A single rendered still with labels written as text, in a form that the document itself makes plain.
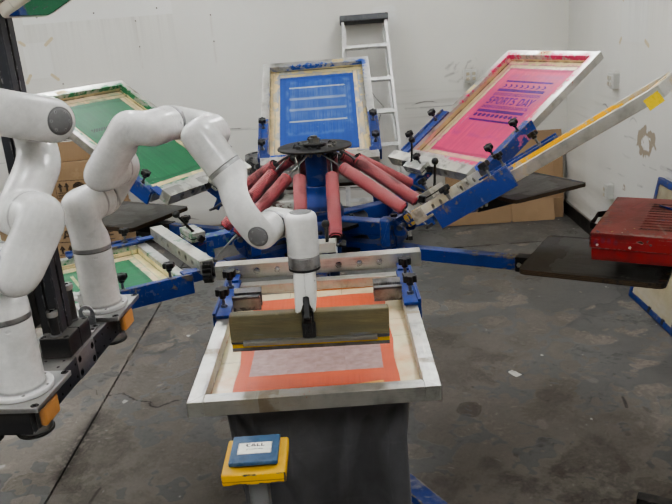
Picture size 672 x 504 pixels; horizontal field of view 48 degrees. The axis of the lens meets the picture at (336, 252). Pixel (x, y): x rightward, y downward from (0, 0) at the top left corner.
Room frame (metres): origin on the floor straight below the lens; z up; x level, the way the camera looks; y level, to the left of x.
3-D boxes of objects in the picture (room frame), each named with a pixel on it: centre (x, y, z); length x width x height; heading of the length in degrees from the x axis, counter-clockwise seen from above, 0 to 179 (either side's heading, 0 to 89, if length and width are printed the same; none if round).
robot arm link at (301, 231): (1.68, 0.11, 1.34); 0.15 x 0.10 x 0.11; 74
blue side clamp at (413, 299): (2.15, -0.21, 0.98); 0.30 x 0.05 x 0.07; 179
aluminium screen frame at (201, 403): (1.91, 0.07, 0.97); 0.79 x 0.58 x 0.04; 179
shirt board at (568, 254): (2.62, -0.52, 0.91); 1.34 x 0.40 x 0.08; 59
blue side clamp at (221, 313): (2.16, 0.34, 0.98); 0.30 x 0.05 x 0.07; 179
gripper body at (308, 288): (1.66, 0.08, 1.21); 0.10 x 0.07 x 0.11; 179
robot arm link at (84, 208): (1.82, 0.61, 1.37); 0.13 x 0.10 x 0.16; 164
